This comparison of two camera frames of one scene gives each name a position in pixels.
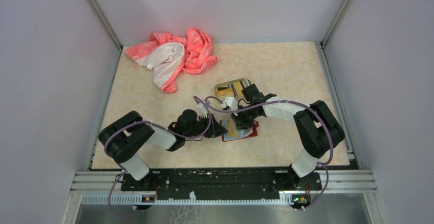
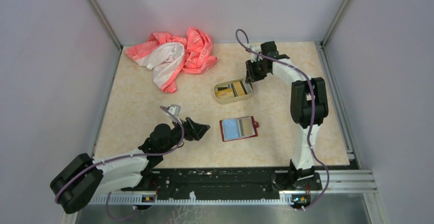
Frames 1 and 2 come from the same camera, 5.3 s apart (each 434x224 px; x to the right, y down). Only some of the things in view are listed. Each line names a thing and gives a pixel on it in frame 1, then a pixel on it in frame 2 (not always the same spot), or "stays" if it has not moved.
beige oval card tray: [232, 88] stays
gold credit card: [222, 94] stays
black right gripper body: [245, 117] → [259, 64]
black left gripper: [215, 129] → [194, 130]
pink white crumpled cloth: [168, 56] stays
